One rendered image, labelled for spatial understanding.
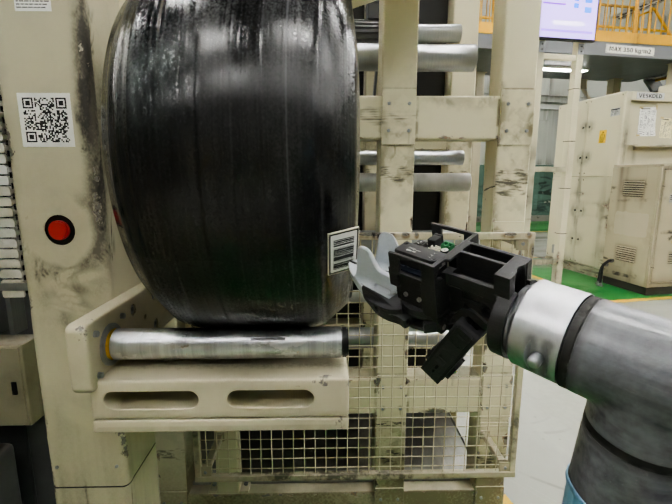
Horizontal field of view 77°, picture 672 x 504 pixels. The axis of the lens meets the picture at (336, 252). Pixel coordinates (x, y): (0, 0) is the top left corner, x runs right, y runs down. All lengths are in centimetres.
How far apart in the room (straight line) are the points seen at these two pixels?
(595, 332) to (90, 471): 79
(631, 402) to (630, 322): 5
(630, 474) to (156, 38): 55
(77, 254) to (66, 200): 8
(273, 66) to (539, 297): 33
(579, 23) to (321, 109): 438
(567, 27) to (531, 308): 439
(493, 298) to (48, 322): 67
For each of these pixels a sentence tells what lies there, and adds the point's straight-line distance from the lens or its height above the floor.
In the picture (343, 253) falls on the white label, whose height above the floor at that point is 105.
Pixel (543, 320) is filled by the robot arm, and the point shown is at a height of 104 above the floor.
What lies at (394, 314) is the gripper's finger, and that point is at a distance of 43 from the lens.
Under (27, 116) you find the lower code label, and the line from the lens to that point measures 78.
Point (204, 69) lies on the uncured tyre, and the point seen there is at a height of 125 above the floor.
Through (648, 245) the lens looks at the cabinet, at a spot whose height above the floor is 49.
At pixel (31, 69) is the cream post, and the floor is 129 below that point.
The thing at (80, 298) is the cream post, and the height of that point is 95.
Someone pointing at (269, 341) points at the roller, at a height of 91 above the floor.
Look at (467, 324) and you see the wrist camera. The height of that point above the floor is 101.
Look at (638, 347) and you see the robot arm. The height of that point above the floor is 103.
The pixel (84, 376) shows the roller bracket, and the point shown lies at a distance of 67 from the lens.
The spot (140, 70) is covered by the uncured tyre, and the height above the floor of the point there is 125.
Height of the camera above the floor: 114
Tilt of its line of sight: 10 degrees down
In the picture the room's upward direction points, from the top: straight up
